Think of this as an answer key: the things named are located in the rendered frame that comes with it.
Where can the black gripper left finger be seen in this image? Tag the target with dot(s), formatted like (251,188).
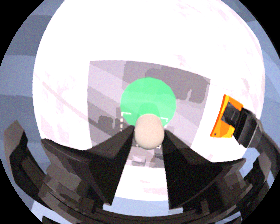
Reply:
(101,165)

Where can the grey flat mat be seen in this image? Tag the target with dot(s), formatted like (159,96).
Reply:
(107,80)

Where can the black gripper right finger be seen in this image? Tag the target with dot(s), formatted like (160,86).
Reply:
(188,173)

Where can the green glass bottle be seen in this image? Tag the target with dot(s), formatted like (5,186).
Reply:
(149,104)

